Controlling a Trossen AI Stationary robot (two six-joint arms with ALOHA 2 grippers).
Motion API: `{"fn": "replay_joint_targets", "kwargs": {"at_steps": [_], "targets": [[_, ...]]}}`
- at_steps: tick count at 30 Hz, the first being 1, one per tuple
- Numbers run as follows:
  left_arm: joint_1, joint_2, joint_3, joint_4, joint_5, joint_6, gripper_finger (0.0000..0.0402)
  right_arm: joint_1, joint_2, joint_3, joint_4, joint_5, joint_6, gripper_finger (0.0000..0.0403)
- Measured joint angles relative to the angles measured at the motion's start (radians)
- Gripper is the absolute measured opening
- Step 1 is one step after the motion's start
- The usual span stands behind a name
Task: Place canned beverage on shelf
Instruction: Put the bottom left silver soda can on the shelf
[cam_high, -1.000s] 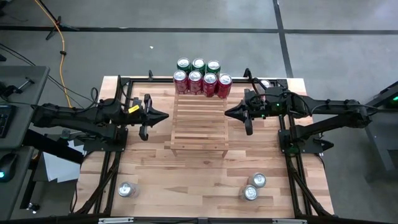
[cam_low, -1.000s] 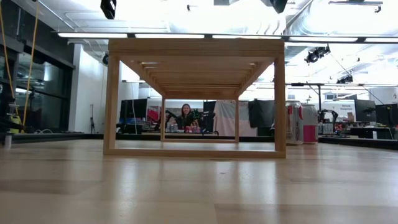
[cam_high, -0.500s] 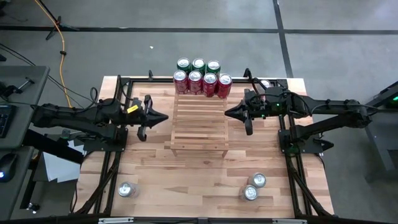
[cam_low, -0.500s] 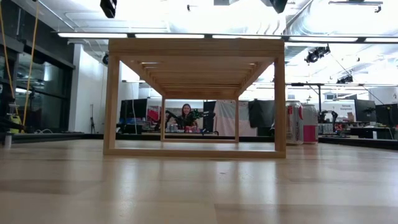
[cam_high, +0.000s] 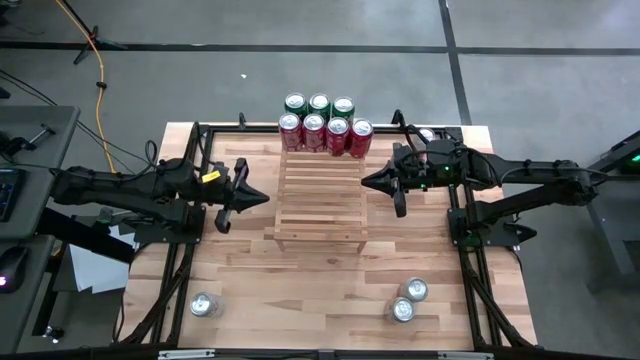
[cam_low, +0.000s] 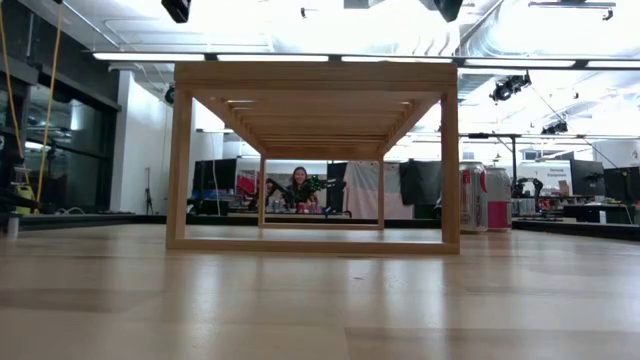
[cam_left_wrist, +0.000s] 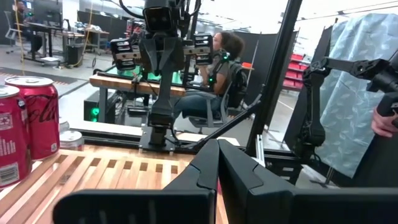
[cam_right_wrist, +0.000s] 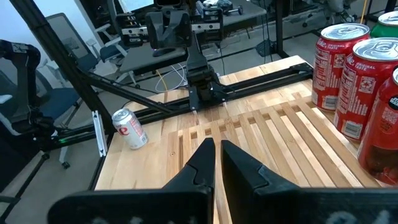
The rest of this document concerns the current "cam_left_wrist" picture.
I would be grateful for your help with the green mat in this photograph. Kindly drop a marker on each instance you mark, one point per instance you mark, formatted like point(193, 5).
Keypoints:
point(124, 73)

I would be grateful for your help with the light blue patterned cloth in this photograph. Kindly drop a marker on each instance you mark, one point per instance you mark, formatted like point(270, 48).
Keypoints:
point(351, 109)

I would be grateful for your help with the red storage bins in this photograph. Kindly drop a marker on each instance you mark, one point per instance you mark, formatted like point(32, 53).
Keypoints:
point(293, 70)

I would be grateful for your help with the person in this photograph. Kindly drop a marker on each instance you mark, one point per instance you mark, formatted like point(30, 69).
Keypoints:
point(21, 12)
point(217, 71)
point(379, 161)

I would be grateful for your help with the black desk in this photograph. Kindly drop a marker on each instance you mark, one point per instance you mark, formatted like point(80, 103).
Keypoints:
point(46, 28)

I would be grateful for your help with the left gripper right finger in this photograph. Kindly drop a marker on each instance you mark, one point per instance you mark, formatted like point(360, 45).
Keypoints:
point(280, 205)

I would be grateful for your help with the black monitor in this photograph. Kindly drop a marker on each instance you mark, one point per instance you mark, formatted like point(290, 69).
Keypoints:
point(46, 11)

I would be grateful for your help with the wooden slatted shelf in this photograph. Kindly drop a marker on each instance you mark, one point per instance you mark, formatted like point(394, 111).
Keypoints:
point(109, 177)

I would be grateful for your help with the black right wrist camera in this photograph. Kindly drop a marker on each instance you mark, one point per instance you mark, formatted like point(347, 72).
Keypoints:
point(161, 18)

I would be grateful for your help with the black computer with green light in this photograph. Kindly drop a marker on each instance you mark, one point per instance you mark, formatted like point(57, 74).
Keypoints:
point(93, 109)

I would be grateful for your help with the red Coca-Cola can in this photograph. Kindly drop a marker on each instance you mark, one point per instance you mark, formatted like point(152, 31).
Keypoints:
point(14, 140)
point(42, 118)

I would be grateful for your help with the black bin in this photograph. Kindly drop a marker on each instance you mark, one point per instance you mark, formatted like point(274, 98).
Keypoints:
point(74, 54)

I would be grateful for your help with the wooden workbench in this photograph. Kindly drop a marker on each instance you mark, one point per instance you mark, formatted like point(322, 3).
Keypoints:
point(118, 83)

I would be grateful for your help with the black partition panel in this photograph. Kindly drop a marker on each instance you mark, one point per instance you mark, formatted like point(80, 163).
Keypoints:
point(261, 62)

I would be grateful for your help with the person's hand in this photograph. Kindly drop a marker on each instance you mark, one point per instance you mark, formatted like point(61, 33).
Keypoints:
point(382, 126)

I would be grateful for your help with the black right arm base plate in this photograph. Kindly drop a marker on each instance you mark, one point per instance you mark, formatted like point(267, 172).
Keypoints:
point(146, 146)

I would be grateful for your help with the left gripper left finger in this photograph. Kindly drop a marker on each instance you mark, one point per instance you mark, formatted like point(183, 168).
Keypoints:
point(140, 207)

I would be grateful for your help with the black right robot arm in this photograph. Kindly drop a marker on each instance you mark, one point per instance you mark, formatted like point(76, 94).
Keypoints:
point(161, 105)

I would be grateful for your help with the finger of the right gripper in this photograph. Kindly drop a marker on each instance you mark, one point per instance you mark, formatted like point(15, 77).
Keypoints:
point(150, 67)
point(172, 67)

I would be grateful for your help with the grey office chair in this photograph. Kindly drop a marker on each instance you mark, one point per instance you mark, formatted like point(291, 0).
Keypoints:
point(237, 87)

